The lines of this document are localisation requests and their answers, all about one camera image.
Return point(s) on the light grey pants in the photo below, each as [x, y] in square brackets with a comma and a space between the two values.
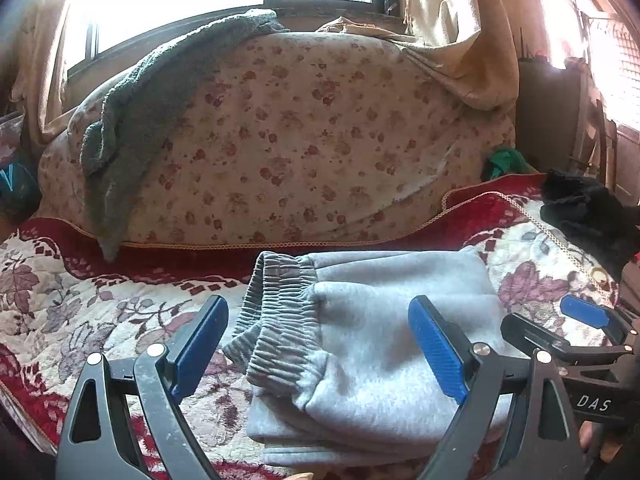
[380, 320]

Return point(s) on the green cloth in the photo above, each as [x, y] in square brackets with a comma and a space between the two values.
[502, 162]

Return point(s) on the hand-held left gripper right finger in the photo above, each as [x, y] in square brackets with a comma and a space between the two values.
[440, 350]

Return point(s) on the floral beige quilt roll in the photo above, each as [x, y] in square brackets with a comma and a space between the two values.
[300, 150]

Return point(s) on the black cloth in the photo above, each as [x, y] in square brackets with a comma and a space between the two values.
[585, 215]

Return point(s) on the wooden furniture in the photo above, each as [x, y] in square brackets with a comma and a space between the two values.
[560, 115]

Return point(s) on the blue bag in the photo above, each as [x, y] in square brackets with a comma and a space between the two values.
[15, 180]

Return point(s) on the grey green towel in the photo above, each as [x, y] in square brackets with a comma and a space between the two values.
[135, 110]

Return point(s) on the red floral blanket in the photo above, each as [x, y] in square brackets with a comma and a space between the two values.
[75, 300]

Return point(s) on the beige curtain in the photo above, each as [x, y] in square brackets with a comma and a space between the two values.
[465, 30]
[40, 45]

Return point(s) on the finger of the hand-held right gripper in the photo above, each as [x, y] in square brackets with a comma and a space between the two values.
[585, 310]
[530, 332]

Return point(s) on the window with grille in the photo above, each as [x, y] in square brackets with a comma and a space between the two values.
[600, 35]

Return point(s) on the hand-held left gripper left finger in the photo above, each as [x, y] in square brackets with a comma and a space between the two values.
[195, 350]

